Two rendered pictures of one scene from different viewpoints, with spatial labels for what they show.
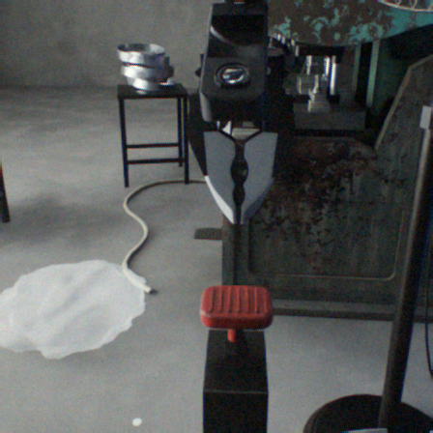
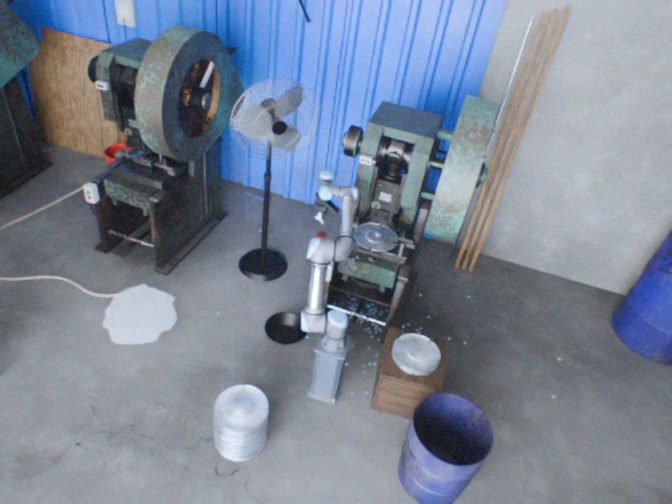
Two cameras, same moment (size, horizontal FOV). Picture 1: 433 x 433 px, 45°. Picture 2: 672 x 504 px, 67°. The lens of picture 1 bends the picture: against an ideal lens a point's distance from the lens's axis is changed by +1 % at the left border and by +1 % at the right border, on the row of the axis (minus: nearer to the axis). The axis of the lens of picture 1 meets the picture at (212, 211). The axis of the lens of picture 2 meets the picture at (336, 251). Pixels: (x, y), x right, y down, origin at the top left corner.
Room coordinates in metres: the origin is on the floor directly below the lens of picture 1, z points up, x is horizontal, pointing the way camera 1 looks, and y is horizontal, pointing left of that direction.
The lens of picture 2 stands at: (-0.09, 2.55, 2.74)
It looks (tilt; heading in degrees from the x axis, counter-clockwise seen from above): 39 degrees down; 279
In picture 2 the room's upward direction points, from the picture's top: 9 degrees clockwise
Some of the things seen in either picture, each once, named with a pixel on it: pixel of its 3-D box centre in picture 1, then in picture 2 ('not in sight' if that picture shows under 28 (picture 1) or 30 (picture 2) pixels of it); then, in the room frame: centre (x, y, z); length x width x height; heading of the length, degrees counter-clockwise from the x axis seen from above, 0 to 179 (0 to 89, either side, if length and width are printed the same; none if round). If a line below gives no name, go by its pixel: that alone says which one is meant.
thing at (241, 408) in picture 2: not in sight; (241, 407); (0.52, 1.04, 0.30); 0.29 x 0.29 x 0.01
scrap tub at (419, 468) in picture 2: not in sight; (441, 451); (-0.57, 0.90, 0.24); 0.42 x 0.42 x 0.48
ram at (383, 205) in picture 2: not in sight; (386, 197); (0.10, -0.20, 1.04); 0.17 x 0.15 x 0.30; 87
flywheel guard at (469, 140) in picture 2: not in sight; (454, 160); (-0.25, -0.33, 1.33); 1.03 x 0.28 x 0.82; 87
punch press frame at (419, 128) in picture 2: not in sight; (386, 209); (0.09, -0.38, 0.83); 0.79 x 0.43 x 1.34; 87
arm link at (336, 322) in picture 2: not in sight; (336, 323); (0.16, 0.55, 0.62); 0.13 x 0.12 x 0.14; 15
